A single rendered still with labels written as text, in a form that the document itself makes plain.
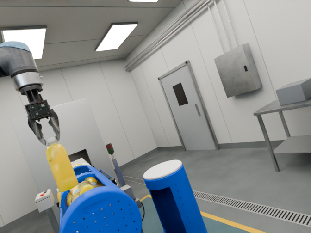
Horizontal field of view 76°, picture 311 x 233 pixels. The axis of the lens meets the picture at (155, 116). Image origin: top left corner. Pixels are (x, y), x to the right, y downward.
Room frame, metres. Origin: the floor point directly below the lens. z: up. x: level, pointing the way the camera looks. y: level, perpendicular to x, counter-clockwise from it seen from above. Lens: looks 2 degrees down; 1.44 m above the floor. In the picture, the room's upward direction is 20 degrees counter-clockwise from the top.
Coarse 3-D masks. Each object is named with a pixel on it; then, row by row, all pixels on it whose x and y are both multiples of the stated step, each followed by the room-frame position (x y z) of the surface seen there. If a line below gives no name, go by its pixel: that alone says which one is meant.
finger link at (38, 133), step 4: (36, 124) 0.71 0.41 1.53; (40, 124) 0.74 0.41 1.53; (36, 128) 0.71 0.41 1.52; (40, 128) 0.74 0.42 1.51; (36, 132) 0.69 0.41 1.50; (40, 132) 0.73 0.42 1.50; (36, 136) 0.73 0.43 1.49; (40, 136) 0.73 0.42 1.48; (40, 140) 0.73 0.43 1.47; (44, 140) 0.73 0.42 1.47; (44, 144) 0.73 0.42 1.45
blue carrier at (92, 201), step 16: (80, 176) 1.04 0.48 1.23; (96, 176) 1.02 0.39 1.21; (64, 192) 1.00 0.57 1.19; (96, 192) 0.69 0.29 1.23; (112, 192) 0.70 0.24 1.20; (64, 208) 1.10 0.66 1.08; (80, 208) 0.65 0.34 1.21; (96, 208) 0.68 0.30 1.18; (112, 208) 0.70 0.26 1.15; (128, 208) 0.72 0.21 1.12; (64, 224) 0.63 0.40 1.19; (80, 224) 0.65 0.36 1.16; (96, 224) 0.67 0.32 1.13; (112, 224) 0.69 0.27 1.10; (128, 224) 0.71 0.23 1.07
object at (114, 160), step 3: (114, 159) 1.99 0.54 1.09; (114, 162) 1.99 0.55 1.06; (117, 162) 2.00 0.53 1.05; (114, 165) 1.99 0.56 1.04; (117, 165) 2.00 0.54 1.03; (117, 168) 1.99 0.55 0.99; (117, 171) 1.99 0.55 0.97; (120, 171) 2.00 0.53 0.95; (120, 174) 2.00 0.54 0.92; (120, 177) 1.99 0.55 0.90; (120, 180) 1.99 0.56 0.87; (123, 180) 2.00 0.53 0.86; (123, 183) 1.99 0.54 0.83
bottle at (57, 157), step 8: (48, 144) 0.73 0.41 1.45; (56, 144) 0.74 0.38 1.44; (48, 152) 0.72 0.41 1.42; (56, 152) 0.72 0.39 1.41; (64, 152) 0.74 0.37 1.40; (48, 160) 0.72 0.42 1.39; (56, 160) 0.72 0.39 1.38; (64, 160) 0.73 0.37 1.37; (56, 168) 0.71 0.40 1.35; (64, 168) 0.72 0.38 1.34; (72, 168) 0.75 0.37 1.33; (56, 176) 0.71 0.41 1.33; (64, 176) 0.72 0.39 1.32; (72, 176) 0.74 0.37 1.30; (56, 184) 0.73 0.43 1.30; (64, 184) 0.71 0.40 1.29; (72, 184) 0.72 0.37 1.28
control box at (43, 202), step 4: (48, 192) 1.55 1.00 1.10; (40, 196) 1.51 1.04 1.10; (44, 196) 1.49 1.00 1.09; (48, 196) 1.50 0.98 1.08; (52, 196) 1.62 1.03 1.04; (36, 200) 1.46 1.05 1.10; (40, 200) 1.47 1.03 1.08; (44, 200) 1.48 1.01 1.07; (48, 200) 1.49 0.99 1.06; (52, 200) 1.55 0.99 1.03; (36, 204) 1.46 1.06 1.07; (40, 204) 1.47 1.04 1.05; (44, 204) 1.48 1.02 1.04; (48, 204) 1.49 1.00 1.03; (52, 204) 1.50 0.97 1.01; (40, 208) 1.46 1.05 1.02; (44, 208) 1.48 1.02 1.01
